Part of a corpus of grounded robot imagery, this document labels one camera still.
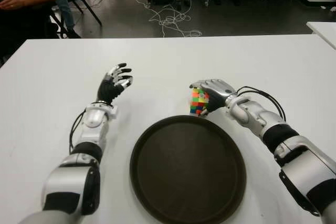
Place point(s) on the standing person in blue jeans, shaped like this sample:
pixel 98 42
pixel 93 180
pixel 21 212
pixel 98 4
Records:
pixel 64 3

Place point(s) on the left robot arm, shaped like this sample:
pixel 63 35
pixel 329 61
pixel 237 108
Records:
pixel 92 119

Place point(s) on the white side table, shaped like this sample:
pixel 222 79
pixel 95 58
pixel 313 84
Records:
pixel 325 31

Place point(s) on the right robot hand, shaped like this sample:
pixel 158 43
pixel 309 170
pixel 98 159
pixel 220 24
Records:
pixel 219 96

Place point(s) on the dark brown round plate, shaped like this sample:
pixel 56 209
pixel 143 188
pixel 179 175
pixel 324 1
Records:
pixel 187 171

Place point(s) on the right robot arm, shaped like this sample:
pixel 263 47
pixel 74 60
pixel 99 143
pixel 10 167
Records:
pixel 265 119

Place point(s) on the seated person in black shirt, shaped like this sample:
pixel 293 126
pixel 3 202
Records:
pixel 21 22

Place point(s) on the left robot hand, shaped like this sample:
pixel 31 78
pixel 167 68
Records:
pixel 109 90

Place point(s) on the multicoloured Rubik's cube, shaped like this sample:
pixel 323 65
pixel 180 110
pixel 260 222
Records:
pixel 197 102

